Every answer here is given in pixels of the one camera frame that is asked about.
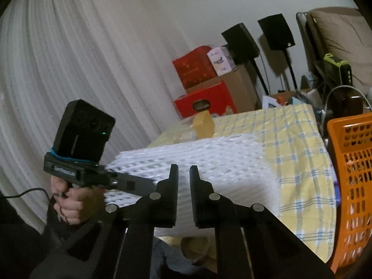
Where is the yellow plaid tablecloth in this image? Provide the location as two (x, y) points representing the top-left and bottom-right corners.
(145, 103), (340, 263)

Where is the white cable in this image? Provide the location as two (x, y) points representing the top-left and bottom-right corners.
(324, 85), (372, 114)

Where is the open cardboard clutter box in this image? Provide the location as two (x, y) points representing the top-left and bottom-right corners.
(263, 89), (314, 110)

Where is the red gift bag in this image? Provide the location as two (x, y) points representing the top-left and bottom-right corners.
(172, 46), (218, 90)

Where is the red printed gift box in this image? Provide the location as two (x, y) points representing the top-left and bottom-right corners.
(174, 80), (239, 119)

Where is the orange plastic basket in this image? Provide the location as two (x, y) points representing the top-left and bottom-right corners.
(327, 112), (372, 274)

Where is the brown sofa cushion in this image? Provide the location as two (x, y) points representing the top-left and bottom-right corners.
(308, 7), (372, 93)

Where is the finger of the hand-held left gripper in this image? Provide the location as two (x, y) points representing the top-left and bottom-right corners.
(112, 172), (157, 197)

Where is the small white box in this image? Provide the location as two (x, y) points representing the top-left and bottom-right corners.
(207, 46), (235, 76)

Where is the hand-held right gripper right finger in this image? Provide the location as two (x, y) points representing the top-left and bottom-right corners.
(189, 165), (336, 279)

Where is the person's left hand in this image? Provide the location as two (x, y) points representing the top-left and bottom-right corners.
(51, 177), (103, 225)

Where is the black speaker stand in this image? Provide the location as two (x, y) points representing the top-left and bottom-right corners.
(286, 49), (299, 90)
(252, 59), (269, 95)

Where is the dark brown container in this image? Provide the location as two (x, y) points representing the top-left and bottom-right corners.
(331, 91), (364, 123)

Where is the clear jar tan lid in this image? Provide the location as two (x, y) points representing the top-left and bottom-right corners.
(158, 111), (216, 149)

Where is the black cable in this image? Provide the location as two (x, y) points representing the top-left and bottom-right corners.
(5, 188), (55, 199)

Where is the white foam net sheet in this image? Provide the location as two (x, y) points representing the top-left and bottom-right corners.
(104, 135), (282, 236)

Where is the white curtain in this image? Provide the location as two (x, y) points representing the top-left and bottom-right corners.
(0, 0), (176, 233)

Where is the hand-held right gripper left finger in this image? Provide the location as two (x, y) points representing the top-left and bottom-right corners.
(30, 164), (179, 279)

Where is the black speaker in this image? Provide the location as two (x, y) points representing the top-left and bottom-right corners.
(221, 23), (260, 65)
(257, 13), (296, 51)

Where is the brown cardboard box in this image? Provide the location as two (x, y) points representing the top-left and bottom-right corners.
(186, 64), (262, 112)

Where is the brown sofa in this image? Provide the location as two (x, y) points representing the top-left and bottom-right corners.
(296, 7), (372, 93)

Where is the green black device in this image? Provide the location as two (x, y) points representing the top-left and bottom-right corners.
(323, 53), (353, 85)

